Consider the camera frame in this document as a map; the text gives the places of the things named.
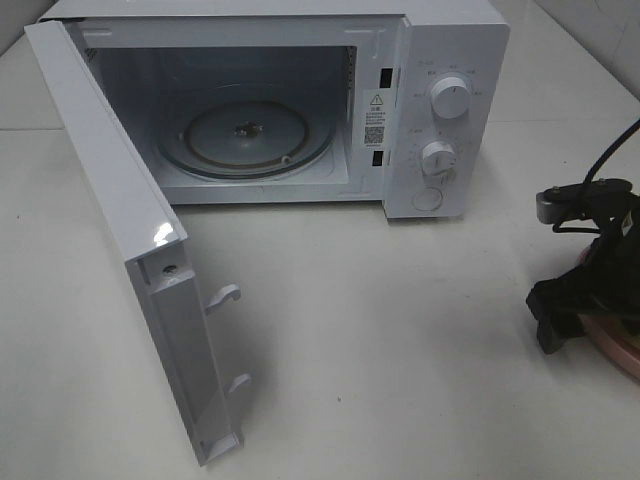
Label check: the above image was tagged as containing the pink round plate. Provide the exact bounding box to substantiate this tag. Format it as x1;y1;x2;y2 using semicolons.
579;265;639;380

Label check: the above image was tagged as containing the white microwave oven body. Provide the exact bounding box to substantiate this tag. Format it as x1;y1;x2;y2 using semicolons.
35;1;510;219

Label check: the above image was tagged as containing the glass microwave turntable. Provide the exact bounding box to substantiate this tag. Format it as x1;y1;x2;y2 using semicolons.
158;99;336;180

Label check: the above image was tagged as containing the white microwave door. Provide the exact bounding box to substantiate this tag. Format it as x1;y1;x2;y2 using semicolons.
25;21;251;465

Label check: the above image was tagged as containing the lower white timer knob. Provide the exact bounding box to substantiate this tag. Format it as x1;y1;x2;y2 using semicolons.
420;141;457;176

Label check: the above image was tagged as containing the upper white power knob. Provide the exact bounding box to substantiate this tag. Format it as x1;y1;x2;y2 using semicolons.
429;73;472;120

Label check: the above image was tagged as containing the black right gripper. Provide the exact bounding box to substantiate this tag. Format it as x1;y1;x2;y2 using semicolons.
526;178;639;354

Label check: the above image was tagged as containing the round white door button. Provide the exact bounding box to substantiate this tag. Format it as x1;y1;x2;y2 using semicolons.
412;187;443;212

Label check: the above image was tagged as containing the white warning label sticker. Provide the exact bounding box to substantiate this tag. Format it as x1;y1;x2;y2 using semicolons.
361;88;393;148

